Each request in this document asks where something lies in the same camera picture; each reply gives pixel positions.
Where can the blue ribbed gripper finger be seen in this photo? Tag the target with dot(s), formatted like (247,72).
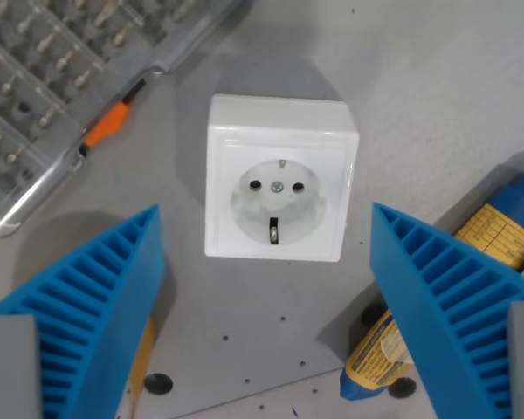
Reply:
(441,297)
(91,305)

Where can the yellow tape roll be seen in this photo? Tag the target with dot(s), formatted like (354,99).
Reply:
(143,349)

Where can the black table bolt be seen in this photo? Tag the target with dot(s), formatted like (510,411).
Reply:
(158,383)
(402,386)
(372,312)

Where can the yellow box with blue tape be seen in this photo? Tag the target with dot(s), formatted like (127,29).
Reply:
(375,353)

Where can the orange case latch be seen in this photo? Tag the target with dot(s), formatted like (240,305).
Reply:
(109,124)

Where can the clear plastic screwdriver bit case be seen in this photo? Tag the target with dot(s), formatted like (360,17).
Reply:
(48,87)

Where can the white wall socket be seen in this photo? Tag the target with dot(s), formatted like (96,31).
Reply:
(279,187)

